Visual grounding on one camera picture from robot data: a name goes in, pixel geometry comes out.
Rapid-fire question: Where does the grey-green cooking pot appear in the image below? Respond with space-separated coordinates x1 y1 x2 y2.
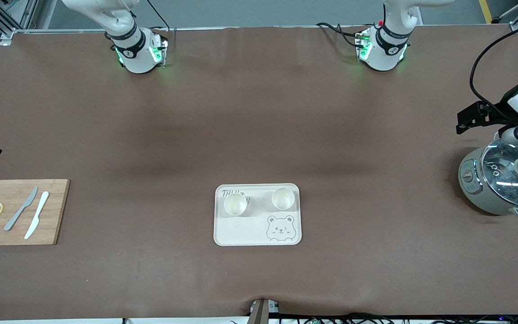
458 135 518 221

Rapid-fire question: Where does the cream bear print tray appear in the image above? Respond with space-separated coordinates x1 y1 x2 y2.
214 183 302 247

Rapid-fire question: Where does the brown table cover mat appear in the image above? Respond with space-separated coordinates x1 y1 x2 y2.
0 25 518 321

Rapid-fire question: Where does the white plastic knife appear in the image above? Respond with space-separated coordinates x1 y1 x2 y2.
24 191 50 240

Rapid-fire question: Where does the brown camera mount post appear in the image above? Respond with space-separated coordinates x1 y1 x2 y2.
248 298 280 324

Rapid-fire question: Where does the wooden cutting board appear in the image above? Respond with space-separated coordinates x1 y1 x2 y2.
0 179 70 246

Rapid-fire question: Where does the thin black base cable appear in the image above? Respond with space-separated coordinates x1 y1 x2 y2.
144 0 171 31

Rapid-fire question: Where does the grey plastic knife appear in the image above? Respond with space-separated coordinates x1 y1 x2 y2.
4 186 39 232

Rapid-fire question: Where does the white IKEA cup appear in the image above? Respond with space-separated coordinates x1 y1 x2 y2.
271 187 295 211
223 193 248 217

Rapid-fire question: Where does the yellow floor tape strip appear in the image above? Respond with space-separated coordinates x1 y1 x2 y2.
479 0 494 24

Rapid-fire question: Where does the glass pot lid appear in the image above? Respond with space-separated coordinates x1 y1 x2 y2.
481 138 518 207

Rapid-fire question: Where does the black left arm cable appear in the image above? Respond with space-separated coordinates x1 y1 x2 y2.
469 20 518 114

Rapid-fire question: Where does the black base cable bundle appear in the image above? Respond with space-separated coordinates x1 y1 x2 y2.
316 22 366 48

